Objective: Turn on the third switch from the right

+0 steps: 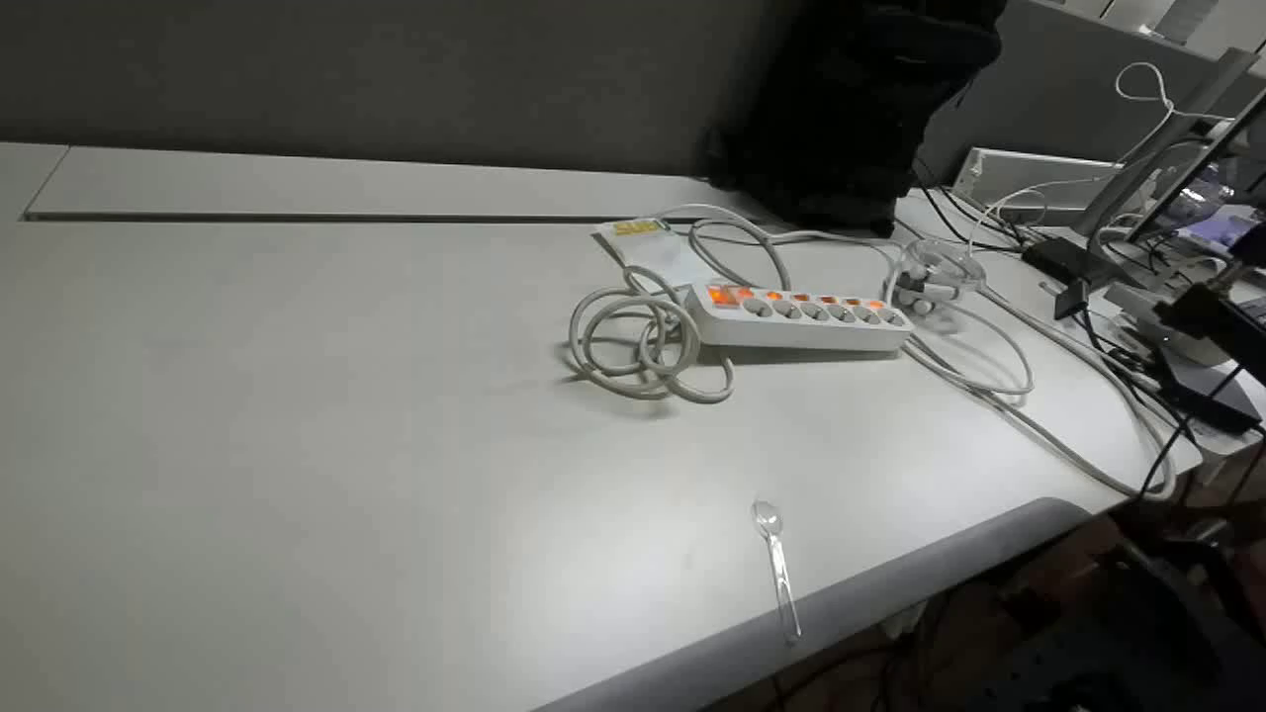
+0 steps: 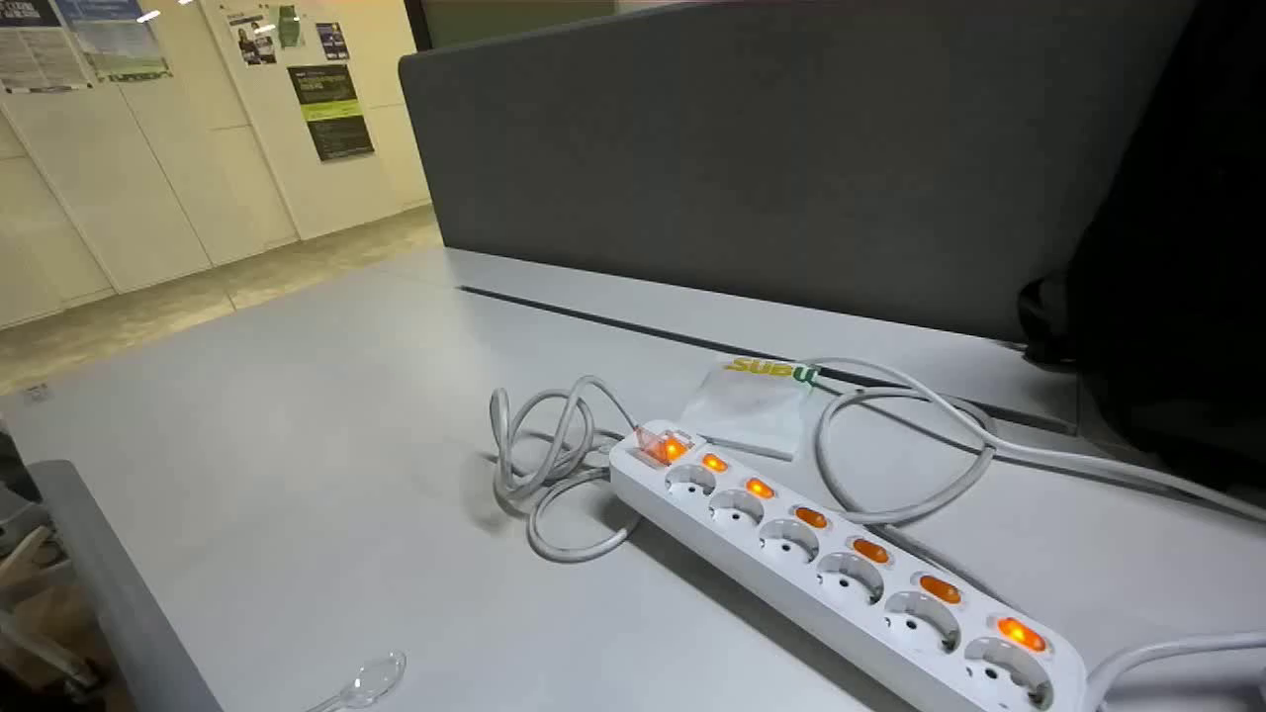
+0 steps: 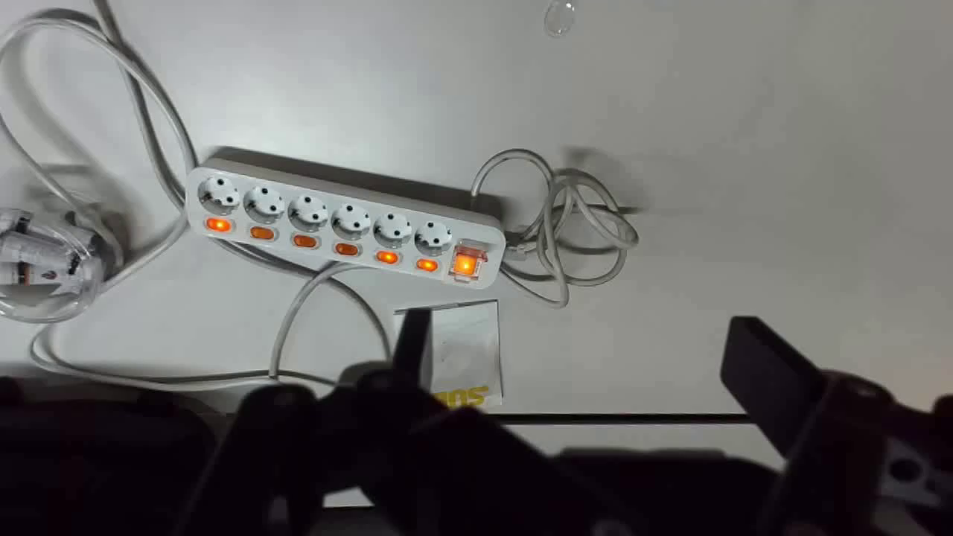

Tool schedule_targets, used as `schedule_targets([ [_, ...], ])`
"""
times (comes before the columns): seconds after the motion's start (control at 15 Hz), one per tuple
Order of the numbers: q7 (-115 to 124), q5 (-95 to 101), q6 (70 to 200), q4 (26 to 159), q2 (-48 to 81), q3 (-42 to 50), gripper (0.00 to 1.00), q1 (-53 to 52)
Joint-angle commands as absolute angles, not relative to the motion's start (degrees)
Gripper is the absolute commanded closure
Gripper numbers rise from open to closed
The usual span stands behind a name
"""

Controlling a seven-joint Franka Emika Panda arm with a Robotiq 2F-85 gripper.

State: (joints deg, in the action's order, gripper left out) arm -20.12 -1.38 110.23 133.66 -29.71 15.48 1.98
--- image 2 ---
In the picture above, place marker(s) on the black and green poster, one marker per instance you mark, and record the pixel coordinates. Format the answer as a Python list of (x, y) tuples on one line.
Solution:
[(330, 114)]

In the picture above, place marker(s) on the small green wall note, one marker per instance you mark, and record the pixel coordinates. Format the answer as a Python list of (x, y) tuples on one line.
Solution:
[(290, 24)]

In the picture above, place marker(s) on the large orange main switch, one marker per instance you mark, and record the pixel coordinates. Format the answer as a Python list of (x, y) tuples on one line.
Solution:
[(663, 450)]

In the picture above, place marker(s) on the small photo wall poster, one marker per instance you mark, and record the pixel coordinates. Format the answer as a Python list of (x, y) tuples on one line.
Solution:
[(256, 42)]

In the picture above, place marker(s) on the white text wall poster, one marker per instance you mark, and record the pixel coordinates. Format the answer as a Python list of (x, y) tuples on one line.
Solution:
[(34, 45)]

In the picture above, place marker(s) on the small orange rocker switch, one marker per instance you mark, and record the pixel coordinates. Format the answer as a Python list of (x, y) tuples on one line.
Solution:
[(938, 587), (872, 550), (810, 516), (1022, 636), (712, 466), (761, 489)]

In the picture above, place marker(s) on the brown clutter beside desk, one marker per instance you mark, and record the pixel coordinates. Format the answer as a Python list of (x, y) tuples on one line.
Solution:
[(39, 607)]

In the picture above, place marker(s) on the small dark wall note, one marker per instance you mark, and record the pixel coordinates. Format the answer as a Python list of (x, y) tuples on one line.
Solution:
[(334, 42)]

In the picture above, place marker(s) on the gray desk partition panel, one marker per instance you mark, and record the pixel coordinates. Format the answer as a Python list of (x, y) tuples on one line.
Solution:
[(791, 145)]

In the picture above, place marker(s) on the blue green wall poster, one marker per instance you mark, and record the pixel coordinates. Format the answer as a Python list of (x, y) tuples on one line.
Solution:
[(119, 42)]

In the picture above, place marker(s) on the white multi-socket power strip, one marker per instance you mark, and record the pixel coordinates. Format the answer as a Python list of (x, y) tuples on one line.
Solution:
[(844, 620)]

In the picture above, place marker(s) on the small clear plastic piece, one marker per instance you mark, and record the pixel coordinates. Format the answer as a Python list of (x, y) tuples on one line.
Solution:
[(360, 683)]

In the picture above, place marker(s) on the clear plastic zip bag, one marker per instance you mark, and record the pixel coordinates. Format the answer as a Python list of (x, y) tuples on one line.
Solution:
[(753, 408)]

